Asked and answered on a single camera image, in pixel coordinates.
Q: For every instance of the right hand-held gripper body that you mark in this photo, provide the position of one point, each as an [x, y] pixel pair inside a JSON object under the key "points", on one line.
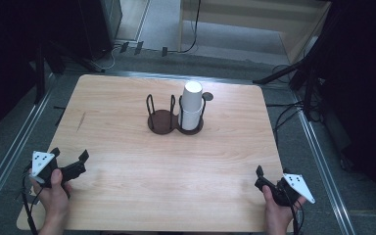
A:
{"points": [[298, 186]]}

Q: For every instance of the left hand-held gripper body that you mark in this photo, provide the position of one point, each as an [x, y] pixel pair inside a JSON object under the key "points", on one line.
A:
{"points": [[42, 161]]}

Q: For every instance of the white paper cup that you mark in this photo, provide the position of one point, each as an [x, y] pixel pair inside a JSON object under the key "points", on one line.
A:
{"points": [[192, 96], [189, 120]]}

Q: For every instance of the person's right hand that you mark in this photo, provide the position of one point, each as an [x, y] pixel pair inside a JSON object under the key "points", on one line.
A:
{"points": [[279, 215]]}

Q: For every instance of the person's left hand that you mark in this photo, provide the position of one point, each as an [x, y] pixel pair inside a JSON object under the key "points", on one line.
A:
{"points": [[55, 200]]}

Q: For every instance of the dark round table grommet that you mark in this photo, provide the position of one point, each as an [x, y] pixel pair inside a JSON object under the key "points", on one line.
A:
{"points": [[208, 96]]}

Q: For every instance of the black tripod stand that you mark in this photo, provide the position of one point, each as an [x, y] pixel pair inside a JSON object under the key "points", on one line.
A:
{"points": [[308, 81]]}

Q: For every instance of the black power plug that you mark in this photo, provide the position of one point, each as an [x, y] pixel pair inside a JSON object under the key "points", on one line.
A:
{"points": [[124, 47], [138, 48], [164, 51]]}

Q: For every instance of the black cabinet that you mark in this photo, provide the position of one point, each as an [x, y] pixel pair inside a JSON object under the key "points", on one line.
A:
{"points": [[101, 26]]}

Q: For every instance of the metal floor rail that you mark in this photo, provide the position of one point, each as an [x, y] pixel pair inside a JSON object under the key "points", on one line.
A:
{"points": [[13, 153], [324, 169]]}

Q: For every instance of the black camera stand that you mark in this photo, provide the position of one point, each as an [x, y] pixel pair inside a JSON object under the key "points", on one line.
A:
{"points": [[40, 71]]}

